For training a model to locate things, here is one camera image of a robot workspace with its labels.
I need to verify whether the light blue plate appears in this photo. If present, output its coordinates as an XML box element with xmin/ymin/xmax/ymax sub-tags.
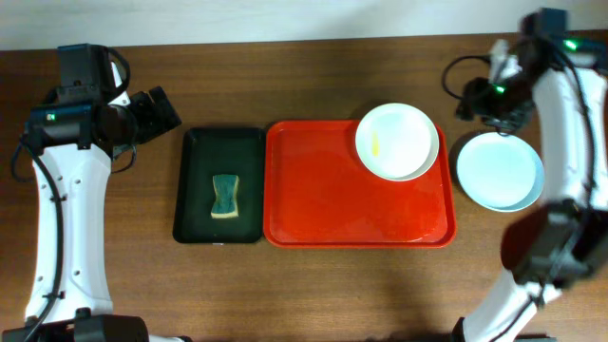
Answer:
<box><xmin>456</xmin><ymin>133</ymin><xmax>544</xmax><ymax>213</ymax></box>

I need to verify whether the green and yellow sponge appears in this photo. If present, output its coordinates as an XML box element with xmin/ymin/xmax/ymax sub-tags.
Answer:
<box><xmin>211</xmin><ymin>174</ymin><xmax>239</xmax><ymax>219</ymax></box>

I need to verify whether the white plate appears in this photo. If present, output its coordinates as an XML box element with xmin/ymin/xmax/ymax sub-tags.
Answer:
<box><xmin>354</xmin><ymin>103</ymin><xmax>440</xmax><ymax>181</ymax></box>

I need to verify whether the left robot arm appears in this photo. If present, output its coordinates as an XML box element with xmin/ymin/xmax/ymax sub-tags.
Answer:
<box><xmin>2</xmin><ymin>44</ymin><xmax>181</xmax><ymax>341</ymax></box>

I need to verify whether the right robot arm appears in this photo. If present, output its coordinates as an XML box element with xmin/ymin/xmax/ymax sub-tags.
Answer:
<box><xmin>450</xmin><ymin>8</ymin><xmax>607</xmax><ymax>341</ymax></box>

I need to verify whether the black plastic tray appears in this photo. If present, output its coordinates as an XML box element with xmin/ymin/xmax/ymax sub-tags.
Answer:
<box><xmin>173</xmin><ymin>127</ymin><xmax>266</xmax><ymax>244</ymax></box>

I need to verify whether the red plastic tray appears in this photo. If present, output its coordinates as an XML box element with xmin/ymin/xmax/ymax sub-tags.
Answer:
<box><xmin>263</xmin><ymin>120</ymin><xmax>457</xmax><ymax>249</ymax></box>

